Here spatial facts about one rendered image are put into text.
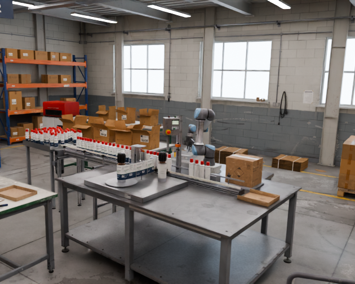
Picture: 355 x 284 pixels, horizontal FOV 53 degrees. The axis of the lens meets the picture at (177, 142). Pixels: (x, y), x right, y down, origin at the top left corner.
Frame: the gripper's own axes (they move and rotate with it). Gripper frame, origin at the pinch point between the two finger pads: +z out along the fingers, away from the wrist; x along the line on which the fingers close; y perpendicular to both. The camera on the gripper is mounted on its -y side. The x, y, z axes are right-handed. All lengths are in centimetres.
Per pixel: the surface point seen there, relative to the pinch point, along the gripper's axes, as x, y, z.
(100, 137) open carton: -43, 212, -2
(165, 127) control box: 69, -11, -20
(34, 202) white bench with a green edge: 177, 33, 73
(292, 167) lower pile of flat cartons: -384, -10, -21
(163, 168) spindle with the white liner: 88, -34, 23
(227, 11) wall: -380, 218, -385
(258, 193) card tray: 42, -117, 29
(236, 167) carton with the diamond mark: 40, -88, 8
